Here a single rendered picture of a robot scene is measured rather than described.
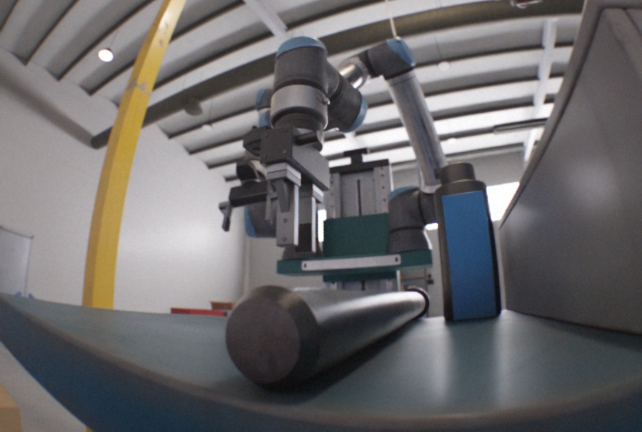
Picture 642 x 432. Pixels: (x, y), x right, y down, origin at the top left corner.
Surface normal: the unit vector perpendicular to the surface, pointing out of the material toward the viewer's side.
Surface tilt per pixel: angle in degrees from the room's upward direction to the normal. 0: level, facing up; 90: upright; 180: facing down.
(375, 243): 90
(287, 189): 90
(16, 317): 90
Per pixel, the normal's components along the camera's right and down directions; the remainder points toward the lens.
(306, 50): 0.27, -0.33
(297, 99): 0.03, -0.34
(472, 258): -0.39, -0.31
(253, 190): -0.22, -0.68
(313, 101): 0.52, -0.30
